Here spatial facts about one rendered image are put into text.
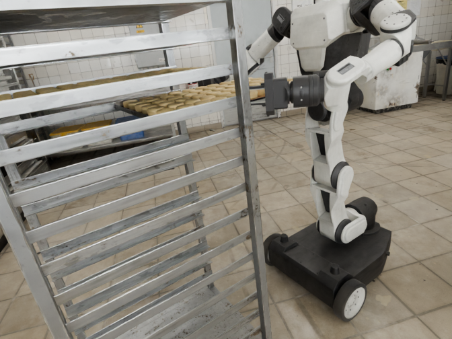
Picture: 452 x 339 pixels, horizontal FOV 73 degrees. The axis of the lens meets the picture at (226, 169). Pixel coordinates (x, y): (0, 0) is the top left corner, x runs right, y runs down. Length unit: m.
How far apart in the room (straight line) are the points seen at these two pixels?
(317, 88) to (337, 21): 0.50
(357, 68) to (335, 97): 0.09
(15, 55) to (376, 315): 1.71
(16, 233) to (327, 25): 1.18
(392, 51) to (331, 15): 0.40
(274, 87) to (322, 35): 0.50
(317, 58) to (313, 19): 0.15
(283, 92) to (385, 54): 0.30
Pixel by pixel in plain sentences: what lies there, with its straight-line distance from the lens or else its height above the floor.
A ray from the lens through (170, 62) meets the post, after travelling 1.25.
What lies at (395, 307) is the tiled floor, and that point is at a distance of 1.85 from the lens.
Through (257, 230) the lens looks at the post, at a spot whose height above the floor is 0.72.
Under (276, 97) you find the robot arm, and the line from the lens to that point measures 0.90.
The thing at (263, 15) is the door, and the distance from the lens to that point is 5.46.
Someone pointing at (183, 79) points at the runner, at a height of 1.23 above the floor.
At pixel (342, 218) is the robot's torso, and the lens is 1.77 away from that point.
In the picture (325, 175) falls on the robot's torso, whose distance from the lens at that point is 1.58.
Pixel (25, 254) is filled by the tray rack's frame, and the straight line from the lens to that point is 0.78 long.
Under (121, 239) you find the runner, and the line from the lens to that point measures 0.84.
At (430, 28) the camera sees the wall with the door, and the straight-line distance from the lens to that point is 7.19.
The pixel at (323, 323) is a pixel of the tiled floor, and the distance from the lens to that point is 1.71.
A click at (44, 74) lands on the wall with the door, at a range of 5.29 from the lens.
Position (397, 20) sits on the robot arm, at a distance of 1.07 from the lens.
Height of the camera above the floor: 1.29
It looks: 22 degrees down
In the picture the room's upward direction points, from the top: 8 degrees counter-clockwise
